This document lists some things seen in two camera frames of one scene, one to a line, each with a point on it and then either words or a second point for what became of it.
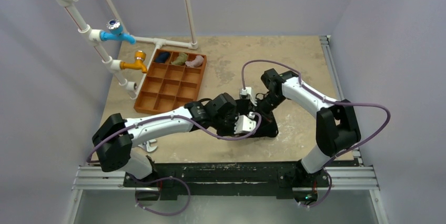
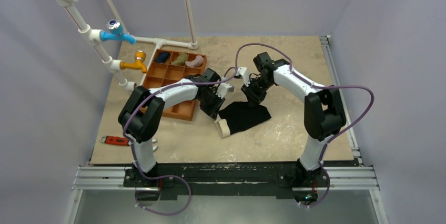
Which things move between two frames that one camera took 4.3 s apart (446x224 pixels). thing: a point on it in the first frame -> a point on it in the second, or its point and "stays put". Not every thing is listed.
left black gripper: x=230 y=132 -> x=213 y=111
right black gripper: x=263 y=115 -> x=253 y=94
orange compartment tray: x=174 y=80 stays put
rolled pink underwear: x=196 y=62 stays put
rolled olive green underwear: x=181 y=59 stays put
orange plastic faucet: x=140 y=57 stays put
